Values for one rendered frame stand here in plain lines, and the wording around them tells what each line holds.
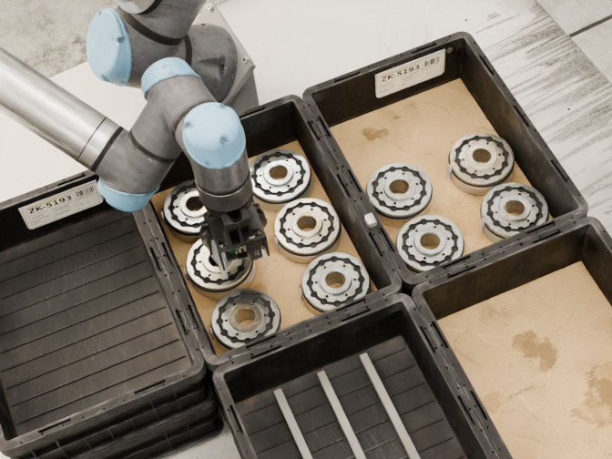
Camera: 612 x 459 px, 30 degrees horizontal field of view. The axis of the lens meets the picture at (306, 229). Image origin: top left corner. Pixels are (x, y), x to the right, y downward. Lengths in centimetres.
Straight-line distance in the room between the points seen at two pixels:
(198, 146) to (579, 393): 65
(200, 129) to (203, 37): 52
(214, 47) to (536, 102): 59
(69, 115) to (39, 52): 170
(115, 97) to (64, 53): 109
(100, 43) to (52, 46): 141
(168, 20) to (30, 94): 33
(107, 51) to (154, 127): 35
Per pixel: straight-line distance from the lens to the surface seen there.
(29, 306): 181
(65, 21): 334
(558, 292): 174
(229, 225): 155
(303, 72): 216
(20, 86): 160
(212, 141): 144
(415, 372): 167
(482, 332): 170
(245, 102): 200
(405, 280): 162
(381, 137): 189
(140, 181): 158
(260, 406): 166
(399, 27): 222
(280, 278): 175
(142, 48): 185
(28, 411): 173
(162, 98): 153
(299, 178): 181
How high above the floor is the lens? 233
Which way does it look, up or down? 57 degrees down
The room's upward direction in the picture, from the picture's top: 8 degrees counter-clockwise
